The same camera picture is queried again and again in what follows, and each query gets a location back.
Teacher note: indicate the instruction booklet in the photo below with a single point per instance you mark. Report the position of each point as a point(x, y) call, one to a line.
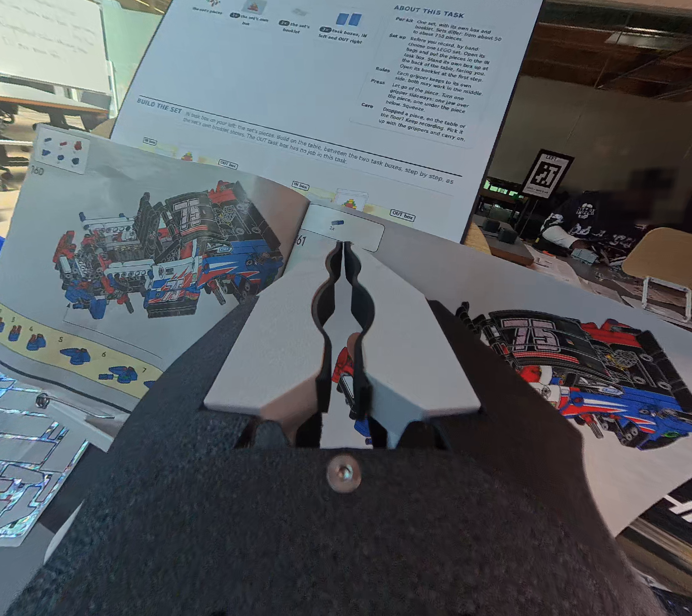
point(135, 178)

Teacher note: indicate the black and white marker sign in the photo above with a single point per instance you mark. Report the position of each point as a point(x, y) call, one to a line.
point(547, 175)

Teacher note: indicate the toy set box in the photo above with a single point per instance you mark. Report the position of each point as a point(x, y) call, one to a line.
point(670, 513)

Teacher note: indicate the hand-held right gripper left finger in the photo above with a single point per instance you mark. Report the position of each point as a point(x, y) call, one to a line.
point(270, 356)

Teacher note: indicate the white printed task sheet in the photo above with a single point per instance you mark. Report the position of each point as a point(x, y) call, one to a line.
point(303, 59)

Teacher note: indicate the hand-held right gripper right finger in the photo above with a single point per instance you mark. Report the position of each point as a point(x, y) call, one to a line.
point(416, 356)

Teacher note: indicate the white book stand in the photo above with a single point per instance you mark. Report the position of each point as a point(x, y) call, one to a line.
point(42, 401)

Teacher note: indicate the whiteboard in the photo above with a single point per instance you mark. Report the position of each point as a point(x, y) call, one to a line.
point(48, 32)

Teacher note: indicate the silver sticker sheet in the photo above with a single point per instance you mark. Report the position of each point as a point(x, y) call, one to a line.
point(27, 464)

